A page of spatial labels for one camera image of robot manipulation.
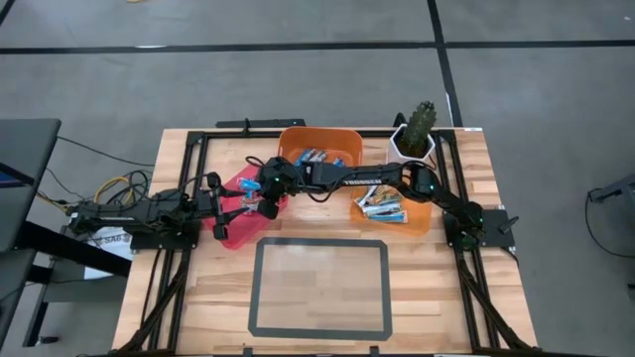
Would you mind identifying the grey stand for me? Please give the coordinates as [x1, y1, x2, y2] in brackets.
[587, 173, 635, 214]

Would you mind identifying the green cactus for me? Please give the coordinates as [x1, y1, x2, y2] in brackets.
[399, 100, 438, 159]

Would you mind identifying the black floor cable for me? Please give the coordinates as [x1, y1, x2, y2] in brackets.
[57, 136, 156, 169]

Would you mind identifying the multicoloured granola bar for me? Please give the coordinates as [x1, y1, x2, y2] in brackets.
[240, 194, 264, 215]
[356, 186, 381, 207]
[370, 187, 404, 205]

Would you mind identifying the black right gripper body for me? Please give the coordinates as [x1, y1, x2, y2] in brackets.
[257, 156, 305, 202]

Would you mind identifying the white paper sheet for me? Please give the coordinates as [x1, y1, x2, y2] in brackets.
[83, 225, 138, 282]

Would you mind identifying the yellow cable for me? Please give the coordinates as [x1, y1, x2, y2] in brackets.
[92, 176, 138, 207]

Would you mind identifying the thin black cable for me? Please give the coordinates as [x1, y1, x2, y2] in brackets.
[583, 190, 635, 259]

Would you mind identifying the pink plastic bin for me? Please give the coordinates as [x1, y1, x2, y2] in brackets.
[202, 163, 290, 251]

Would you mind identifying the white granola bar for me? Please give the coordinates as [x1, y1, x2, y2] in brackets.
[361, 202, 404, 216]

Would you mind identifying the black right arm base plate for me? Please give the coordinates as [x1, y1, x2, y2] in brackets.
[443, 207, 520, 249]

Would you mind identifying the orange plastic lid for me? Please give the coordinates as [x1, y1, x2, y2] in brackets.
[348, 185, 434, 238]

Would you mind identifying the black aluminium table frame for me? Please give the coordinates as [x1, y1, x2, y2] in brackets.
[112, 127, 537, 357]

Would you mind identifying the black mount bar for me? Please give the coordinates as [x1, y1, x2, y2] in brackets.
[215, 117, 308, 129]

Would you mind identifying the orange plastic bin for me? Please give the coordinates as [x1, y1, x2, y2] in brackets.
[277, 125, 364, 170]

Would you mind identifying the grey side desk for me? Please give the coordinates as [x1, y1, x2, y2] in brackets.
[0, 117, 133, 348]

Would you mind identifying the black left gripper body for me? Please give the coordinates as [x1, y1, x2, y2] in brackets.
[190, 172, 229, 241]

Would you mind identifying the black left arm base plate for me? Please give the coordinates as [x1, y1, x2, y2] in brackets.
[129, 227, 199, 251]

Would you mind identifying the clear mat with black border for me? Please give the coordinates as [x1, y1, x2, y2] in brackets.
[247, 236, 394, 342]

